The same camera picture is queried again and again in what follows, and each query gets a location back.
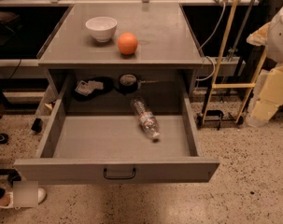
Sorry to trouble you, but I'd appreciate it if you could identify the black drawer handle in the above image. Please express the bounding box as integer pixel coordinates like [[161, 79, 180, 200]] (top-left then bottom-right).
[[103, 168, 135, 180]]

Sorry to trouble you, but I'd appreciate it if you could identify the black chair caster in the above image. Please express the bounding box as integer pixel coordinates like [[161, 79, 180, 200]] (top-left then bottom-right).
[[0, 133, 8, 144], [7, 171, 21, 185]]

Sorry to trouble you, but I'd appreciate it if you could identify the orange ball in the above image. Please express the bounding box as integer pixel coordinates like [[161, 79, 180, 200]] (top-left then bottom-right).
[[118, 33, 138, 55]]

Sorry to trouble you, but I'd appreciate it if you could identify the grey open top drawer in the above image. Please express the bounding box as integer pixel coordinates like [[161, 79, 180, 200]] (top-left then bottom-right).
[[13, 75, 220, 186]]

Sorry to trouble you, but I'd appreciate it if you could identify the black chair caster front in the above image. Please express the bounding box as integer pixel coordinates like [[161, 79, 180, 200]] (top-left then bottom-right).
[[7, 171, 21, 185]]

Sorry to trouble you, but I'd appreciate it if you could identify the white ceramic bowl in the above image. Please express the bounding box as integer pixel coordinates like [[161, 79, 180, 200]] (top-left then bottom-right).
[[85, 17, 118, 42]]

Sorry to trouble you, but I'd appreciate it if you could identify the black object with white cards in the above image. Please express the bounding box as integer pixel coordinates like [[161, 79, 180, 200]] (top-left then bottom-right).
[[72, 77, 114, 102]]

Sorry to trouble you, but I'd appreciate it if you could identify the white power cable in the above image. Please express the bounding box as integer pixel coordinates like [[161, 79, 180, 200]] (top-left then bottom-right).
[[195, 0, 228, 82]]

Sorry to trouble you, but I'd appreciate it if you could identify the grey counter cabinet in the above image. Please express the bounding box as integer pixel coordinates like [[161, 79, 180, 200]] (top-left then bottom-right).
[[39, 3, 201, 115]]

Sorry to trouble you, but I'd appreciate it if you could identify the clear plastic water bottle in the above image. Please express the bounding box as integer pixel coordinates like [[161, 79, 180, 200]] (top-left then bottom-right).
[[130, 97, 161, 140]]

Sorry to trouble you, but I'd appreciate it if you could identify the black tape roll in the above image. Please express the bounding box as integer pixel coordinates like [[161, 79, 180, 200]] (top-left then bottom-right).
[[119, 74, 139, 94]]

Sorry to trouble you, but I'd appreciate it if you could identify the grey wall junction box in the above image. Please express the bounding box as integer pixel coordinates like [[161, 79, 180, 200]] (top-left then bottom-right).
[[197, 56, 240, 77]]

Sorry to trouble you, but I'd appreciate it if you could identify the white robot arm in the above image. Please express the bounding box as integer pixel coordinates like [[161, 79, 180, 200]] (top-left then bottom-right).
[[247, 6, 283, 63]]

